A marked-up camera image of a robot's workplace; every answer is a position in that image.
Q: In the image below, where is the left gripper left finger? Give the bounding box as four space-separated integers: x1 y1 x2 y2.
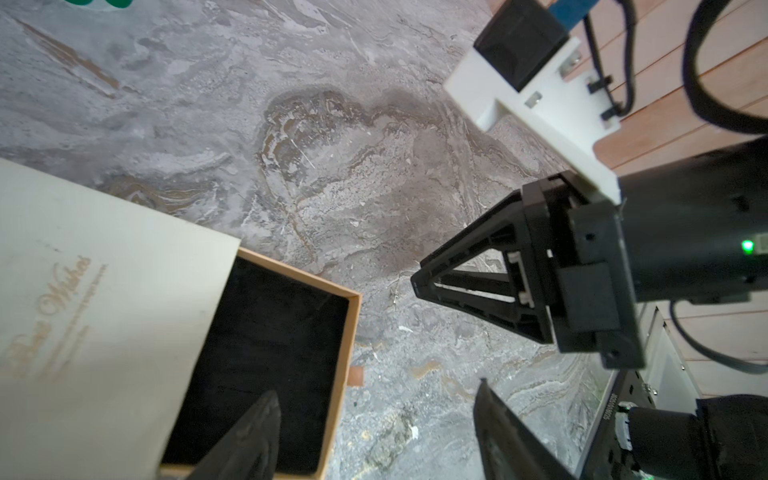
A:
187 390 281 480

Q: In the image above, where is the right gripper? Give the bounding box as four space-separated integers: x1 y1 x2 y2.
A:
522 138 767 369

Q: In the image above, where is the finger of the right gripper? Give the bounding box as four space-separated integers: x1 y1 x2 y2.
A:
411 191 554 344

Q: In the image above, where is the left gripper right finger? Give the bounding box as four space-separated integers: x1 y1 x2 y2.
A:
473 378 574 480

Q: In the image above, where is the large cream jewelry box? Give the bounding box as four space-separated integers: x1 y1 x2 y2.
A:
1 160 362 479

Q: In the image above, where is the green sticker roll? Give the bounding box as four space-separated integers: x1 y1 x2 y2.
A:
66 0 133 11

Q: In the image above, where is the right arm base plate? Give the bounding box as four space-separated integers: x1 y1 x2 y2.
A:
575 370 658 479

